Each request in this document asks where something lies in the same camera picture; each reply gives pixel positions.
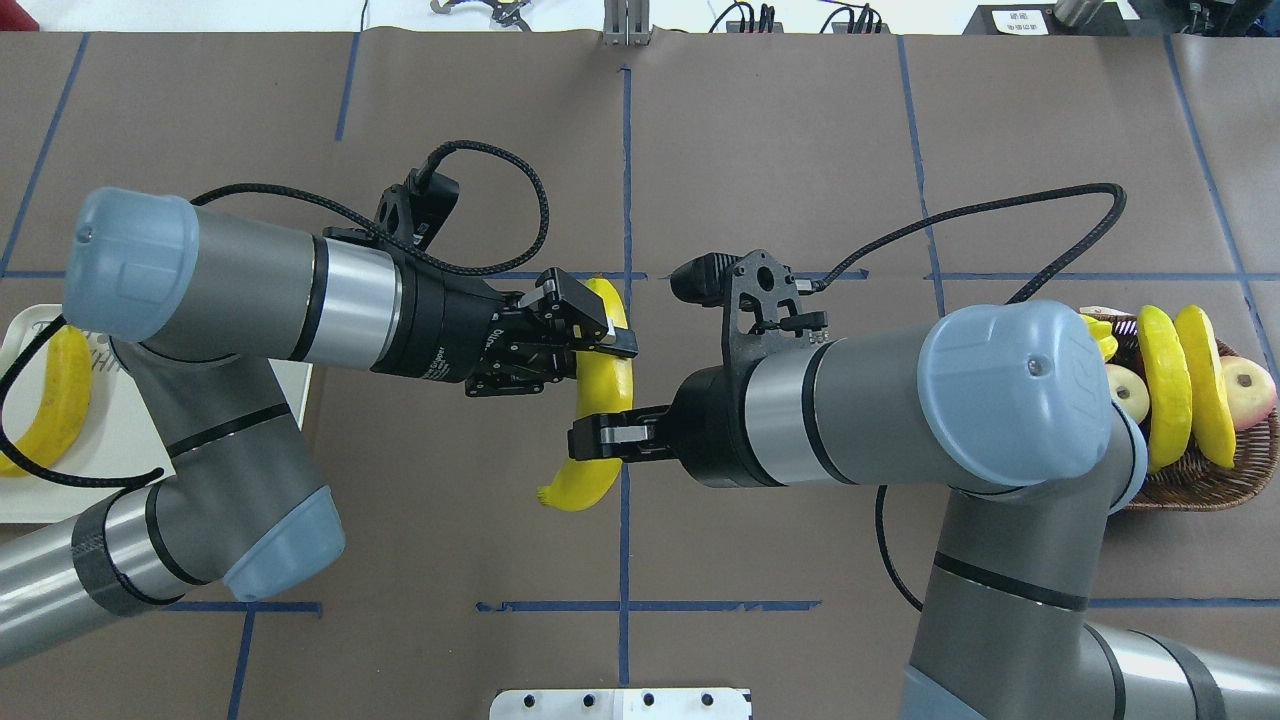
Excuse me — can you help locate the pink red apple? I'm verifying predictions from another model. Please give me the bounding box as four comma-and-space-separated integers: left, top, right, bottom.
1220, 356, 1277, 432

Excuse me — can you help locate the yellow banana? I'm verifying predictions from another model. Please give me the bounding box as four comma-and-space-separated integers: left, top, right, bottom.
3, 315, 93, 468
1174, 305, 1236, 469
538, 277, 634, 512
1137, 305, 1193, 473

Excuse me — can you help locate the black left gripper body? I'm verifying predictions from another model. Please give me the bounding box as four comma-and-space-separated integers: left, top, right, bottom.
396, 263, 571, 397

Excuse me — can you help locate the black right camera cable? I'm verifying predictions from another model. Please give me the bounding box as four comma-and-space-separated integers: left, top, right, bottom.
800, 183, 1128, 612

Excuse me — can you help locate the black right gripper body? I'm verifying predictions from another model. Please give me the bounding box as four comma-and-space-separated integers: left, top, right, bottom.
666, 366, 762, 489

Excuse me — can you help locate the white rectangular bear plate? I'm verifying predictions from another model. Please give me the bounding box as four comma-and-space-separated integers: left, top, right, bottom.
1, 304, 314, 525

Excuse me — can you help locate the aluminium frame post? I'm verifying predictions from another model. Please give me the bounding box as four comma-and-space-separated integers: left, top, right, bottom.
602, 0, 652, 47

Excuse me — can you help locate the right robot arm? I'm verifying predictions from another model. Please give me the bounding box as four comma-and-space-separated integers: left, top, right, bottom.
570, 300, 1277, 719

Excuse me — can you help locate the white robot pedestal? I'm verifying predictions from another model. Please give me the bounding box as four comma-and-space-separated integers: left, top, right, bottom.
489, 687, 754, 719

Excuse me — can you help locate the yellow star fruit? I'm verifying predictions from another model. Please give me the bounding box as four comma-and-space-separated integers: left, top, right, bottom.
1080, 313, 1119, 363

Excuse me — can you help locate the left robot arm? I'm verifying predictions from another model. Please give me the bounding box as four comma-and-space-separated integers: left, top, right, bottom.
3, 179, 637, 664

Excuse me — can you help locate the brown wicker basket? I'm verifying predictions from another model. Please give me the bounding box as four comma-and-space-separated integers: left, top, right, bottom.
1080, 306, 1277, 512

